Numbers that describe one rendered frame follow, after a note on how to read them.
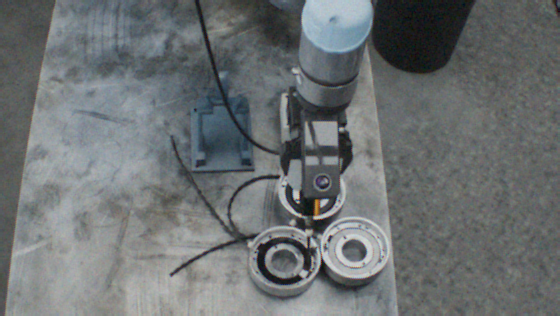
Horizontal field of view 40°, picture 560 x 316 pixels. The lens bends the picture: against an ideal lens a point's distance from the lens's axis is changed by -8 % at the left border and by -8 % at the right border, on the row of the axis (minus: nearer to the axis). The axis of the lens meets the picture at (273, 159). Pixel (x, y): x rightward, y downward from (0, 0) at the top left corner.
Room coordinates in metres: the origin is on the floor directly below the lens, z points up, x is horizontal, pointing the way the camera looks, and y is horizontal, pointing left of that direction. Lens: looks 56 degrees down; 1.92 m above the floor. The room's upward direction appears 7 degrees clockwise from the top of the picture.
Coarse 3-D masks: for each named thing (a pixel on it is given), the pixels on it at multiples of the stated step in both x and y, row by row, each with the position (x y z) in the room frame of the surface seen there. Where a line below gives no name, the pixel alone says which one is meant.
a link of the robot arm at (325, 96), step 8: (296, 72) 0.64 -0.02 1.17; (296, 80) 0.65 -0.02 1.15; (304, 80) 0.63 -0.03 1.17; (304, 88) 0.63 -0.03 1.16; (312, 88) 0.62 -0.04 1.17; (320, 88) 0.62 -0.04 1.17; (328, 88) 0.62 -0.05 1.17; (336, 88) 0.62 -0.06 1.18; (344, 88) 0.62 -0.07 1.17; (352, 88) 0.63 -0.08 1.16; (304, 96) 0.63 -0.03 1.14; (312, 96) 0.62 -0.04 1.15; (320, 96) 0.62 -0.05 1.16; (328, 96) 0.62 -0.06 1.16; (336, 96) 0.62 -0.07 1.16; (344, 96) 0.63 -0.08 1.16; (352, 96) 0.64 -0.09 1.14; (320, 104) 0.62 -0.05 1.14; (328, 104) 0.62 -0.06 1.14; (336, 104) 0.62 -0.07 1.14
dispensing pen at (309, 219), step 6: (300, 192) 0.64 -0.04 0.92; (300, 198) 0.63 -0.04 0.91; (306, 198) 0.61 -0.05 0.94; (300, 204) 0.62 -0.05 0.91; (306, 204) 0.61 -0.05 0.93; (312, 204) 0.61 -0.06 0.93; (300, 210) 0.61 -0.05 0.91; (306, 210) 0.60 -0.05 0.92; (312, 210) 0.61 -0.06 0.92; (306, 216) 0.60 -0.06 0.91; (312, 216) 0.61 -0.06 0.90; (306, 222) 0.60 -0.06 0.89; (312, 222) 0.60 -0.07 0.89; (306, 228) 0.60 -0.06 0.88; (312, 228) 0.60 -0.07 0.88; (306, 234) 0.59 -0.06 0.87; (306, 240) 0.59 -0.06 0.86
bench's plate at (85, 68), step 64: (64, 0) 1.08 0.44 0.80; (128, 0) 1.10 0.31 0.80; (192, 0) 1.11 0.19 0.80; (256, 0) 1.13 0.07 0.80; (64, 64) 0.92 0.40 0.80; (128, 64) 0.93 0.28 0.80; (192, 64) 0.95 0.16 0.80; (256, 64) 0.96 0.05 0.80; (64, 128) 0.78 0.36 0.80; (128, 128) 0.79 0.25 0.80; (256, 128) 0.82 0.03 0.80; (64, 192) 0.65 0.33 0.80; (128, 192) 0.67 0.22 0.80; (192, 192) 0.69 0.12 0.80; (384, 192) 0.73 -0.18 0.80; (64, 256) 0.54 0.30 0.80; (128, 256) 0.56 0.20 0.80; (192, 256) 0.57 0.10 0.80
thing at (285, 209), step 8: (280, 176) 0.71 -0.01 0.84; (280, 184) 0.70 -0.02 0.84; (344, 184) 0.71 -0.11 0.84; (280, 192) 0.68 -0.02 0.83; (296, 192) 0.69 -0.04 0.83; (344, 192) 0.69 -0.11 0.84; (280, 200) 0.67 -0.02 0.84; (296, 200) 0.68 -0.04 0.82; (328, 200) 0.68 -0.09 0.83; (280, 208) 0.66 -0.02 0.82; (288, 208) 0.65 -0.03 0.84; (336, 208) 0.67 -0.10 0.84; (288, 216) 0.65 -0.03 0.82; (296, 216) 0.64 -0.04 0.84; (320, 216) 0.65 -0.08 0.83; (328, 216) 0.65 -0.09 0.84; (336, 216) 0.66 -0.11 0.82; (296, 224) 0.65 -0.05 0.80; (304, 224) 0.64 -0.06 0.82; (320, 224) 0.64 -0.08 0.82
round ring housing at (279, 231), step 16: (256, 240) 0.59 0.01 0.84; (304, 240) 0.61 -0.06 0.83; (272, 256) 0.58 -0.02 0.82; (288, 256) 0.59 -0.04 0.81; (320, 256) 0.58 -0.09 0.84; (272, 272) 0.55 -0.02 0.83; (288, 272) 0.55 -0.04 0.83; (272, 288) 0.52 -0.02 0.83; (288, 288) 0.52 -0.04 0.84; (304, 288) 0.53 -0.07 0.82
